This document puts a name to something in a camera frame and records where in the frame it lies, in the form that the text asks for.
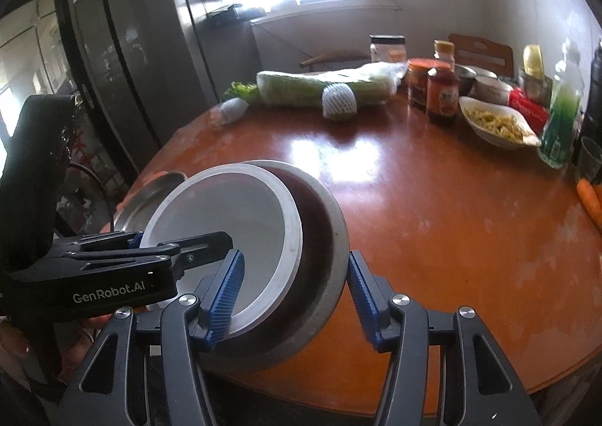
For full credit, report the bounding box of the black cable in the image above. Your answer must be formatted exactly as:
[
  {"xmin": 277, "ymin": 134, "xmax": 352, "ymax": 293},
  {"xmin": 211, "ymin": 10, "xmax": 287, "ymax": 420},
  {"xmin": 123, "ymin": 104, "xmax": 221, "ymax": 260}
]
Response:
[{"xmin": 70, "ymin": 163, "xmax": 117, "ymax": 231}]

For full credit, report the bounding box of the person's left hand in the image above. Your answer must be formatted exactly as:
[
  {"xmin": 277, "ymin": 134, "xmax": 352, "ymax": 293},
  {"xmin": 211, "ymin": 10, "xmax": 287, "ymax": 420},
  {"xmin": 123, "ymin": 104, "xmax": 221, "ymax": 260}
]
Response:
[{"xmin": 0, "ymin": 319, "xmax": 35, "ymax": 359}]

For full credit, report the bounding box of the steel bowl holding yellow container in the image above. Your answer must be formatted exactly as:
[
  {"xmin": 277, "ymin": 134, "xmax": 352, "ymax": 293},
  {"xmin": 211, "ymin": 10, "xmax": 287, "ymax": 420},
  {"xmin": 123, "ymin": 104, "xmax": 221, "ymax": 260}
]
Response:
[{"xmin": 518, "ymin": 68, "xmax": 553, "ymax": 107}]

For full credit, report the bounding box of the wooden chair with square back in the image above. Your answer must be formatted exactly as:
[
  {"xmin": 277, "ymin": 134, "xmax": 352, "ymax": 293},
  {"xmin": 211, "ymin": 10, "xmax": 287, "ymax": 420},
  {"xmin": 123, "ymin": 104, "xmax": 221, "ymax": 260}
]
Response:
[{"xmin": 448, "ymin": 33, "xmax": 514, "ymax": 77}]

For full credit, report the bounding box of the grey refrigerator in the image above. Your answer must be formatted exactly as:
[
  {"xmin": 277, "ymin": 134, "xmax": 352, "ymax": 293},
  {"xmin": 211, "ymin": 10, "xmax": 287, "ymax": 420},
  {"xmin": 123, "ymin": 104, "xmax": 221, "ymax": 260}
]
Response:
[{"xmin": 61, "ymin": 0, "xmax": 264, "ymax": 163}]

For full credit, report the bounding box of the white ceramic bowl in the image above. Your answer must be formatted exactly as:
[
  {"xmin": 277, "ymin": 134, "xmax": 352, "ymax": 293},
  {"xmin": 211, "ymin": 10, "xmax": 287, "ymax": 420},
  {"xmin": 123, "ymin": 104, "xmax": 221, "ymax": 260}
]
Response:
[{"xmin": 473, "ymin": 68, "xmax": 513, "ymax": 103}]

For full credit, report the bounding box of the round steel plate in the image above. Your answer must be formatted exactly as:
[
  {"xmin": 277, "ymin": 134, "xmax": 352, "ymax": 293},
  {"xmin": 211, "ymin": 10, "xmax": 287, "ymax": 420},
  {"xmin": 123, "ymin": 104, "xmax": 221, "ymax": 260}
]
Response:
[{"xmin": 112, "ymin": 170, "xmax": 189, "ymax": 239}]

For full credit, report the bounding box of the green leafy lettuce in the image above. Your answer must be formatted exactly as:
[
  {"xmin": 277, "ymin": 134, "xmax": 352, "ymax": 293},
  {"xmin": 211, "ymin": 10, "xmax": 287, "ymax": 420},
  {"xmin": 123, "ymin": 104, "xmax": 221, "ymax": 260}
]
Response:
[{"xmin": 223, "ymin": 82, "xmax": 261, "ymax": 103}]

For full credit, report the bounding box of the wrapped napa cabbage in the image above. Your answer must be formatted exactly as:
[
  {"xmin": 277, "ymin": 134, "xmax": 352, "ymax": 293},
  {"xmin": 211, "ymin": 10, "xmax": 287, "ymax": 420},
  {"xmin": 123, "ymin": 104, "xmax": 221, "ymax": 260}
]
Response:
[{"xmin": 256, "ymin": 64, "xmax": 407, "ymax": 107}]

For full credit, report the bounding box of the clear bottle of green liquid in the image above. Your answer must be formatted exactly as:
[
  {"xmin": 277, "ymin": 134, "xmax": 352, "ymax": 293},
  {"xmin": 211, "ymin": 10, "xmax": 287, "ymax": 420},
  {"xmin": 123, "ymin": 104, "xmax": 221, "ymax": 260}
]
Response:
[{"xmin": 537, "ymin": 38, "xmax": 584, "ymax": 170}]

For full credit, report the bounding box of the orange carrot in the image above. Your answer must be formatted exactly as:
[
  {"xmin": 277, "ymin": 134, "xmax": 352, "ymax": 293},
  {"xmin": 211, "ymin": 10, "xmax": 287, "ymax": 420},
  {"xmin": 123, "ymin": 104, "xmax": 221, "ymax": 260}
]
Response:
[{"xmin": 576, "ymin": 179, "xmax": 602, "ymax": 231}]

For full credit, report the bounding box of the white dish of food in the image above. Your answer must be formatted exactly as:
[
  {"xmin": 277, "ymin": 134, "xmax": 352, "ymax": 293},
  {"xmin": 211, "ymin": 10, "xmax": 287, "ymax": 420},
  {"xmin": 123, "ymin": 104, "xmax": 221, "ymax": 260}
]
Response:
[{"xmin": 458, "ymin": 96, "xmax": 541, "ymax": 150}]

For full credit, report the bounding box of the wooden chair with curved back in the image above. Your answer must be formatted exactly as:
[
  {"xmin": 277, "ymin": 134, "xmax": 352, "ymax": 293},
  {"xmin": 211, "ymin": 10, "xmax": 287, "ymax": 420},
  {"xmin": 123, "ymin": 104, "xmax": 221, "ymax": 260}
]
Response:
[{"xmin": 301, "ymin": 50, "xmax": 372, "ymax": 69}]

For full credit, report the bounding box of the fruit in white foam net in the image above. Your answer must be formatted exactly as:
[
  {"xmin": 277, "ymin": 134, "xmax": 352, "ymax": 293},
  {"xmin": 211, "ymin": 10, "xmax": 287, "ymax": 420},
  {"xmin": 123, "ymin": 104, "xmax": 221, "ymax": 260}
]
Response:
[
  {"xmin": 219, "ymin": 98, "xmax": 250, "ymax": 126},
  {"xmin": 321, "ymin": 82, "xmax": 354, "ymax": 119}
]

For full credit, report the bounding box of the small steel bowl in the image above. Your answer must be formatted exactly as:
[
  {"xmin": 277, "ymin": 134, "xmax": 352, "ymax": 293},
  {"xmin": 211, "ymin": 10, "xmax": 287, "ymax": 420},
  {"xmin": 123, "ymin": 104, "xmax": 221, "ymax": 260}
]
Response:
[{"xmin": 454, "ymin": 65, "xmax": 478, "ymax": 95}]

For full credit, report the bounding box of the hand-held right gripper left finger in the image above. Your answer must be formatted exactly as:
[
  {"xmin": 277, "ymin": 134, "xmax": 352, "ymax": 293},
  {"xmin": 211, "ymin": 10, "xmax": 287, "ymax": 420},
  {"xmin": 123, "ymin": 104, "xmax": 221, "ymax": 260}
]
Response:
[{"xmin": 56, "ymin": 250, "xmax": 245, "ymax": 426}]

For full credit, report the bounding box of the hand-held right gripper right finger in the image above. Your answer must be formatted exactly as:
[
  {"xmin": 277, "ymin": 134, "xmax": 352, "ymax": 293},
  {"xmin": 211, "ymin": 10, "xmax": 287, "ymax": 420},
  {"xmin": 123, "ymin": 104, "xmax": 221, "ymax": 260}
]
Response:
[{"xmin": 348, "ymin": 251, "xmax": 537, "ymax": 426}]

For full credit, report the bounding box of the drinking glass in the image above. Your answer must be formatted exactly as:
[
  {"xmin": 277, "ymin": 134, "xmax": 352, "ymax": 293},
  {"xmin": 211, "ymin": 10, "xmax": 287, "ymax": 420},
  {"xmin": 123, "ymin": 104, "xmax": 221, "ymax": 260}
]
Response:
[{"xmin": 575, "ymin": 137, "xmax": 602, "ymax": 184}]

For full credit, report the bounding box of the yellow plastic container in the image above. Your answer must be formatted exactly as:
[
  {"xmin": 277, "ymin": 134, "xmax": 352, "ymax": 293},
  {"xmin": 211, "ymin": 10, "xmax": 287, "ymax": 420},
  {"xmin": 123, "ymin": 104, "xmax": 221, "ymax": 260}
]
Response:
[{"xmin": 522, "ymin": 44, "xmax": 545, "ymax": 79}]

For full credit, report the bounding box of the red sauce jar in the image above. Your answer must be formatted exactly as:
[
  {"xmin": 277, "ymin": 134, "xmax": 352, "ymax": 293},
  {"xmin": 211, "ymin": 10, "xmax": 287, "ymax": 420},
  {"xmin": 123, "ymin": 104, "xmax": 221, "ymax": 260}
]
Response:
[{"xmin": 407, "ymin": 58, "xmax": 440, "ymax": 109}]

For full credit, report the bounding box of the red tissue box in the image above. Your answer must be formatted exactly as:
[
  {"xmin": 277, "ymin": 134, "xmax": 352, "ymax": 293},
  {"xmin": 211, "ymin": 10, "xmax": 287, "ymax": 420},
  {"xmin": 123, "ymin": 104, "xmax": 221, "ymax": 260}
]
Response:
[{"xmin": 508, "ymin": 87, "xmax": 551, "ymax": 126}]

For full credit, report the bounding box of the clear jar with black lid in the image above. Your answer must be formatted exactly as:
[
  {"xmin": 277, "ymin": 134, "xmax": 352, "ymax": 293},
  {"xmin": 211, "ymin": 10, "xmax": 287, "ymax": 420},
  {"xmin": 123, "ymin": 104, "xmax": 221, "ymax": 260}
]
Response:
[{"xmin": 369, "ymin": 35, "xmax": 406, "ymax": 64}]

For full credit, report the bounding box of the sauce bottle with orange cap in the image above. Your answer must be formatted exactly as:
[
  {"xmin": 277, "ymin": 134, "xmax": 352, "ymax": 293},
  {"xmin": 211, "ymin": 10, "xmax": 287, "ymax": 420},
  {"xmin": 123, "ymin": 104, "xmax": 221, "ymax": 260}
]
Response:
[{"xmin": 426, "ymin": 40, "xmax": 461, "ymax": 127}]

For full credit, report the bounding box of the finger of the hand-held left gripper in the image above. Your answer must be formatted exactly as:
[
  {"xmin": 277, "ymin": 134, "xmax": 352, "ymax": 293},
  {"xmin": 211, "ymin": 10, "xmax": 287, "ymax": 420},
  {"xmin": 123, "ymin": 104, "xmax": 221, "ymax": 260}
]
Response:
[
  {"xmin": 49, "ymin": 231, "xmax": 146, "ymax": 254},
  {"xmin": 66, "ymin": 231, "xmax": 234, "ymax": 283}
]

